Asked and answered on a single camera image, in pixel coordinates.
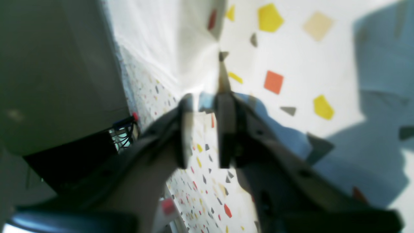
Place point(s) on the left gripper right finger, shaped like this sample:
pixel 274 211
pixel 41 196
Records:
pixel 288 194

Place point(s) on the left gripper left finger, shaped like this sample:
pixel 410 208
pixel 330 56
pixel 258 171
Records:
pixel 122 195

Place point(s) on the white printed T-shirt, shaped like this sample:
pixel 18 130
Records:
pixel 176 41

